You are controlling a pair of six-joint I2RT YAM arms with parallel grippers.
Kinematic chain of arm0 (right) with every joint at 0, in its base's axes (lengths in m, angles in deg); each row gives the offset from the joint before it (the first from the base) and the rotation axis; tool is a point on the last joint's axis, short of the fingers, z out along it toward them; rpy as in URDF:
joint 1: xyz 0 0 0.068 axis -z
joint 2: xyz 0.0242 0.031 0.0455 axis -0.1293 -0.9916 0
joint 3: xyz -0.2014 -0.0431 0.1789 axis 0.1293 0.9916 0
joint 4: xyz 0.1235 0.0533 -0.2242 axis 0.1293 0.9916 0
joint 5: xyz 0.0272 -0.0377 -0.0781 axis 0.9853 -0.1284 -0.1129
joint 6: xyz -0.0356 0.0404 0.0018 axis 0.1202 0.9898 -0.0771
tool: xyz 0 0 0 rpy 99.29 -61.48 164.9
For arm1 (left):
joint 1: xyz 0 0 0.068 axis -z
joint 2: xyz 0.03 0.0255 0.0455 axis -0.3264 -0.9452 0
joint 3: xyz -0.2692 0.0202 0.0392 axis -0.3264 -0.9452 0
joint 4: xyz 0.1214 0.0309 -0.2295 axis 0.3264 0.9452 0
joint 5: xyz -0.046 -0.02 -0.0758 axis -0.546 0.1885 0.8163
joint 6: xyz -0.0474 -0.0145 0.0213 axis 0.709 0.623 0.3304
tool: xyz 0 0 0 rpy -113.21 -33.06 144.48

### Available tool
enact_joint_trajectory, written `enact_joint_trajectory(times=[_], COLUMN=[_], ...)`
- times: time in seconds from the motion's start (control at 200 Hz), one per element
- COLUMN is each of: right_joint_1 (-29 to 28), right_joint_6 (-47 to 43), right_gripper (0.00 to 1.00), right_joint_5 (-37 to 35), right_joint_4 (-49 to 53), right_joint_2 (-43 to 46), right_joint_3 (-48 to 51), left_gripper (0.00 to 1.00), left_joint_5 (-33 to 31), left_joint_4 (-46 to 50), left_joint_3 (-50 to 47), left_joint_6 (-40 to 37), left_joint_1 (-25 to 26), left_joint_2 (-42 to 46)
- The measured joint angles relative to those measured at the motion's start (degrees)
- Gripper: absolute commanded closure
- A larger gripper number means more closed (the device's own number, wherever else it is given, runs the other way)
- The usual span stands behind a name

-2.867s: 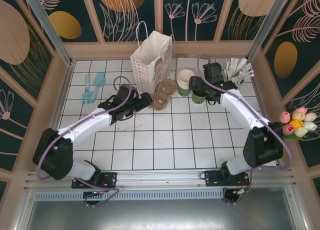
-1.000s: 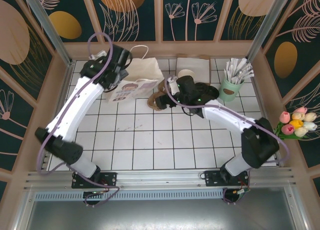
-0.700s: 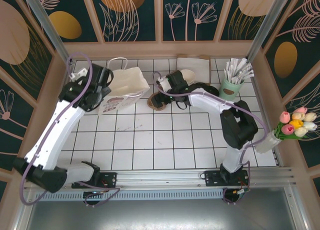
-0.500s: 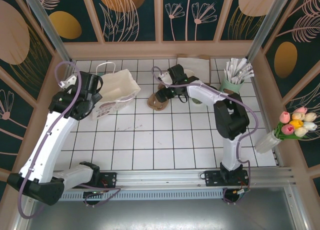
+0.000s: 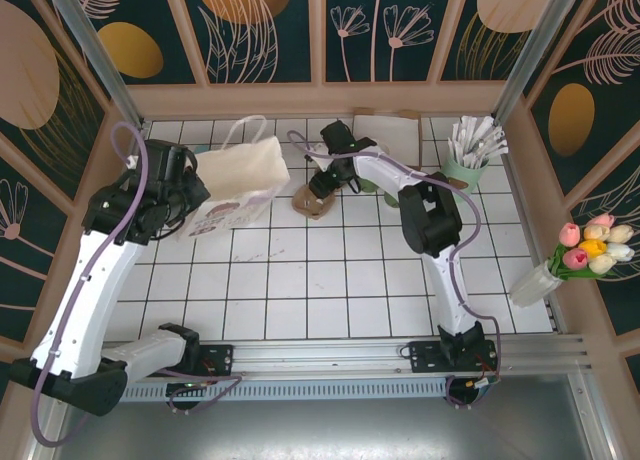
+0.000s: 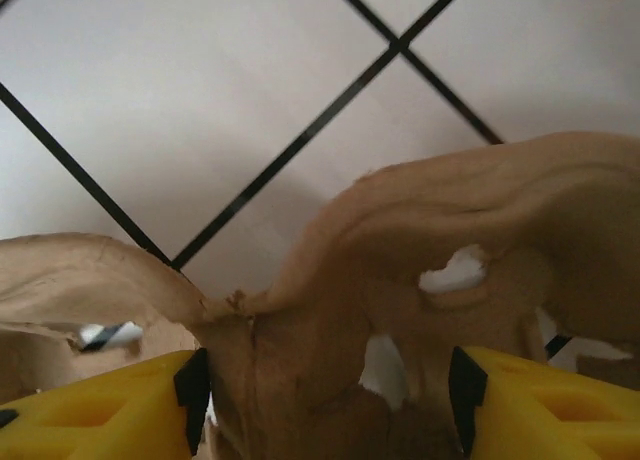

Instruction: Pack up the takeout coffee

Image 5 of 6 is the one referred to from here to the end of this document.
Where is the brown cardboard cup carrier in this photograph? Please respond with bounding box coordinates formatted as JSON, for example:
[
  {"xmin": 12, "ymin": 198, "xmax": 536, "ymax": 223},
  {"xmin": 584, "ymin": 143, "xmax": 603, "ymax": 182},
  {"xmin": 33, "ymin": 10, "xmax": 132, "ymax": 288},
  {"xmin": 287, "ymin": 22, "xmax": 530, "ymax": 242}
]
[{"xmin": 292, "ymin": 183, "xmax": 338, "ymax": 222}]

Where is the white printed paper bag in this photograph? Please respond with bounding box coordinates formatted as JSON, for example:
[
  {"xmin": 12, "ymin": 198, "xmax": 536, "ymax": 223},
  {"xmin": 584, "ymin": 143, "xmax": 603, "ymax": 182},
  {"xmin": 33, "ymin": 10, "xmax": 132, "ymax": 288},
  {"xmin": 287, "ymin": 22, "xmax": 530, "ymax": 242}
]
[{"xmin": 172, "ymin": 114, "xmax": 291, "ymax": 241}]

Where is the brown cardboard tray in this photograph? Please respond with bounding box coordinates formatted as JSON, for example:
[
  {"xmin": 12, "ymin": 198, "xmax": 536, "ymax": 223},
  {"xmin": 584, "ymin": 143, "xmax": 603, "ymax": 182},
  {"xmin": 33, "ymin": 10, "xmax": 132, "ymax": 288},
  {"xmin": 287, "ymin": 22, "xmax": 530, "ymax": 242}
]
[{"xmin": 352, "ymin": 107, "xmax": 424, "ymax": 170}]

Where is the mint green straw holder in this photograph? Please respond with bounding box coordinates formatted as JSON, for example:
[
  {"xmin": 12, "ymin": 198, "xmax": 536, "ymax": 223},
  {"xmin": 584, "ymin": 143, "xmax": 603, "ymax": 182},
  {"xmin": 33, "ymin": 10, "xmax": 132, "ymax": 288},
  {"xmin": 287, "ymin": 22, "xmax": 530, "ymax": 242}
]
[{"xmin": 439, "ymin": 152, "xmax": 489, "ymax": 197}]

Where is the white ribbed vase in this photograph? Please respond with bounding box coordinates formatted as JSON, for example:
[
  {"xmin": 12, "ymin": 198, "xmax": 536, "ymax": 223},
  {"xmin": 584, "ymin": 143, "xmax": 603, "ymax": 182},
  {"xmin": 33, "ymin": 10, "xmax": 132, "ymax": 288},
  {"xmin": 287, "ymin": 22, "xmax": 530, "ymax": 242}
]
[{"xmin": 509, "ymin": 259, "xmax": 558, "ymax": 309}]

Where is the artificial tulip bouquet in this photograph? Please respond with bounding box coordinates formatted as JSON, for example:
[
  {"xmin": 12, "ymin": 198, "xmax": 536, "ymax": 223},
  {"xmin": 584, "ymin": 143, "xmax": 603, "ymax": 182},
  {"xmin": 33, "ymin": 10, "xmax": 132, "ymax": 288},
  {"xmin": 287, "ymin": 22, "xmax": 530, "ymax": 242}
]
[{"xmin": 551, "ymin": 212, "xmax": 636, "ymax": 282}]

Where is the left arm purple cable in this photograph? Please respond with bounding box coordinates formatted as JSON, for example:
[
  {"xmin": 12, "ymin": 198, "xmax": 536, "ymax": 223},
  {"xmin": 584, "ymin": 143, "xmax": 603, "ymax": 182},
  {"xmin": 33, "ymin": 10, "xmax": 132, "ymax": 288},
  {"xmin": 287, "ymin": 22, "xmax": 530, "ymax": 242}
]
[{"xmin": 32, "ymin": 122, "xmax": 244, "ymax": 449}]

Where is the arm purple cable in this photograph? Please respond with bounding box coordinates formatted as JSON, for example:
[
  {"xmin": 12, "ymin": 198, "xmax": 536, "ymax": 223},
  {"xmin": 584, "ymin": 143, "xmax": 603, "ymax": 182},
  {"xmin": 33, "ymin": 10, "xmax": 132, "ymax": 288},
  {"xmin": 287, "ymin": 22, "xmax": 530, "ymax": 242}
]
[
  {"xmin": 287, "ymin": 129, "xmax": 502, "ymax": 411},
  {"xmin": 32, "ymin": 122, "xmax": 244, "ymax": 449}
]

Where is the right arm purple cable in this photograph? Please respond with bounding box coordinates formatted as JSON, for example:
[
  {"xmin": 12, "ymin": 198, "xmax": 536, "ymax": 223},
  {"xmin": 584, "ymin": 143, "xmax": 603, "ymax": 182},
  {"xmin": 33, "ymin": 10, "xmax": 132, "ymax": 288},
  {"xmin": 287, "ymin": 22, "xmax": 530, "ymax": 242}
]
[{"xmin": 287, "ymin": 129, "xmax": 502, "ymax": 411}]

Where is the aluminium corner post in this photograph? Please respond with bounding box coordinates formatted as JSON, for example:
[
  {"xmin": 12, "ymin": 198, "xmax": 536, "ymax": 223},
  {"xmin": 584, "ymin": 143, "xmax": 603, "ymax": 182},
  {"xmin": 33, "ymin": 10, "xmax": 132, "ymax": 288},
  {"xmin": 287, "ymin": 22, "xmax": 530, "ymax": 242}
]
[
  {"xmin": 42, "ymin": 0, "xmax": 147, "ymax": 131},
  {"xmin": 491, "ymin": 0, "xmax": 585, "ymax": 127}
]

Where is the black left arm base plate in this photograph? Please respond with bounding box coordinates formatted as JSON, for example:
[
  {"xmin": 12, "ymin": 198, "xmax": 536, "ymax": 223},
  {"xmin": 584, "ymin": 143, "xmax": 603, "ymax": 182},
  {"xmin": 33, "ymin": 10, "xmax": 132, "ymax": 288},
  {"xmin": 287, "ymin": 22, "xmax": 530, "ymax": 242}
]
[{"xmin": 143, "ymin": 343, "xmax": 236, "ymax": 379}]

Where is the aluminium mounting rail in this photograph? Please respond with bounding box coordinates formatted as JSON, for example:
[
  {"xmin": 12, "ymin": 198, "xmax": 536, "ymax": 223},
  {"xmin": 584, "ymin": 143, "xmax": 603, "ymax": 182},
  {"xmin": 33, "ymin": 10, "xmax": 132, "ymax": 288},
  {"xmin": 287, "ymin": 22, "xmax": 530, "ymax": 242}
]
[{"xmin": 49, "ymin": 333, "xmax": 592, "ymax": 381}]

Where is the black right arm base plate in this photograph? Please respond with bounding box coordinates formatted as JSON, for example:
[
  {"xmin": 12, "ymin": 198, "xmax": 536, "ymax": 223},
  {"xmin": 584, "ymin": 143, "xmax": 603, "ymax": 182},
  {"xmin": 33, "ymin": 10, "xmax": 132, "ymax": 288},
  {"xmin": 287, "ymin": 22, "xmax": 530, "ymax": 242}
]
[{"xmin": 408, "ymin": 338, "xmax": 501, "ymax": 376}]

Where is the grey slotted cable duct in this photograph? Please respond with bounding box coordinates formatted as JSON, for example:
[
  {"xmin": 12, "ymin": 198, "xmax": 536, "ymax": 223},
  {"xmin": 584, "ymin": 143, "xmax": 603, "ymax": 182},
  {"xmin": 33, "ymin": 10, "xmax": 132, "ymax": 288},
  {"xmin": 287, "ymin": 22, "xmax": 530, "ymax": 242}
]
[{"xmin": 68, "ymin": 382, "xmax": 451, "ymax": 404}]

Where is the yellow connector base wire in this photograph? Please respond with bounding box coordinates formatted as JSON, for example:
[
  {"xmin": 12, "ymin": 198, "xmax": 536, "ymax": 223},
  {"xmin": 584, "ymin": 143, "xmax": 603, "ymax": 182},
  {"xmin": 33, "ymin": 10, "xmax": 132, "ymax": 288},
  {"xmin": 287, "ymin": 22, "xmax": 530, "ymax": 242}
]
[{"xmin": 467, "ymin": 364, "xmax": 502, "ymax": 394}]

